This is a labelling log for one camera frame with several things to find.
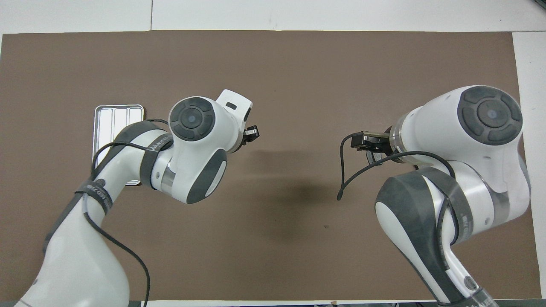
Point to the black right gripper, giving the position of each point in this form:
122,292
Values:
381,149

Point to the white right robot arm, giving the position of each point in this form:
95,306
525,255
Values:
431,123

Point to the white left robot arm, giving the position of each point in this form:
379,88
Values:
85,264

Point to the silver metal tray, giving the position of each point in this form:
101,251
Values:
106,123

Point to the brown paper table mat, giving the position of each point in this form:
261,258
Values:
298,64

